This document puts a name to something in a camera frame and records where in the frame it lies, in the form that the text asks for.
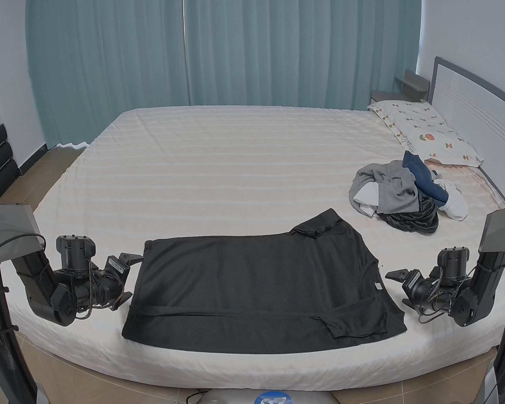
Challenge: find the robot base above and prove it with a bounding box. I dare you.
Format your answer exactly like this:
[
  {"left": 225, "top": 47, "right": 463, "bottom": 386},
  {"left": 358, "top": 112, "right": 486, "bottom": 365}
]
[{"left": 202, "top": 387, "right": 333, "bottom": 404}]

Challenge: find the blue-green curtain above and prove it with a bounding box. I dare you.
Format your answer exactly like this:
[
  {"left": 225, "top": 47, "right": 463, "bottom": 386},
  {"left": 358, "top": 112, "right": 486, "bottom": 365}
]
[
  {"left": 184, "top": 0, "right": 421, "bottom": 111},
  {"left": 25, "top": 0, "right": 190, "bottom": 147}
]

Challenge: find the grey bedside table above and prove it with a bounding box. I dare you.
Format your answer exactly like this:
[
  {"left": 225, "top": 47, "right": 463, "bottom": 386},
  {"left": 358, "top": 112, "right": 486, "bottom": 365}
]
[{"left": 370, "top": 70, "right": 431, "bottom": 102}]

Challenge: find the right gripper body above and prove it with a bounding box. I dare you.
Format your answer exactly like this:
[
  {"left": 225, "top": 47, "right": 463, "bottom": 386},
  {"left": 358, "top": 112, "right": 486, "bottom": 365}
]
[{"left": 405, "top": 270, "right": 436, "bottom": 310}]

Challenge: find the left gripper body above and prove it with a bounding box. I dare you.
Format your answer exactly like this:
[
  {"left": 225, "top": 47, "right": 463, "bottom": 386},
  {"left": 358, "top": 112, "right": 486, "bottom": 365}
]
[{"left": 90, "top": 257, "right": 131, "bottom": 306}]

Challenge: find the white printed pillow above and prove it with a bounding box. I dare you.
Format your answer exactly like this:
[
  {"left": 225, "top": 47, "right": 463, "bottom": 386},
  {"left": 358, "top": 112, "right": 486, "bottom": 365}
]
[{"left": 367, "top": 99, "right": 485, "bottom": 168}]

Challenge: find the bed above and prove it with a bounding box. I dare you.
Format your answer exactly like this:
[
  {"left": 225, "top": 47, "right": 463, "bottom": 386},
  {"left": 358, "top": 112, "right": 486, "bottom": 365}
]
[{"left": 2, "top": 56, "right": 505, "bottom": 390}]

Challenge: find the black T-shirt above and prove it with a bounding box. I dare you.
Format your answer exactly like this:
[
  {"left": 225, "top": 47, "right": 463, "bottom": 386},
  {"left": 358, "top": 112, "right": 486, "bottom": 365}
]
[{"left": 121, "top": 209, "right": 407, "bottom": 351}]

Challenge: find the pile of clothes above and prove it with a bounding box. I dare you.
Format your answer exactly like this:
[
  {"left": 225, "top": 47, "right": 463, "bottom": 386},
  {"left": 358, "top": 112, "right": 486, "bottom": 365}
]
[{"left": 348, "top": 150, "right": 469, "bottom": 235}]

